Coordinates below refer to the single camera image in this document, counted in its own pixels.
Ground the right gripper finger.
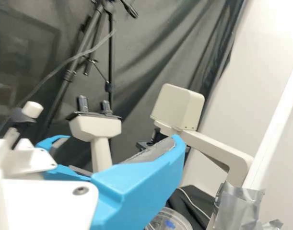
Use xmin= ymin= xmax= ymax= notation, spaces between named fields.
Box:
xmin=91 ymin=134 xmax=186 ymax=230

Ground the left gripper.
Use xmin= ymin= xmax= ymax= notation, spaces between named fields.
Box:
xmin=0 ymin=135 xmax=93 ymax=180

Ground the petri dish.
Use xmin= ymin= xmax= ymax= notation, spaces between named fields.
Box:
xmin=146 ymin=206 xmax=193 ymax=230

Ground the black tripod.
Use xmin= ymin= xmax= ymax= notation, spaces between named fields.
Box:
xmin=35 ymin=0 xmax=140 ymax=142

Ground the cream microscope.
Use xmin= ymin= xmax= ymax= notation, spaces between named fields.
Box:
xmin=66 ymin=82 xmax=255 ymax=189

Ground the white pipette stand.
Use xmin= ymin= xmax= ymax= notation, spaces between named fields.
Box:
xmin=207 ymin=56 xmax=293 ymax=230

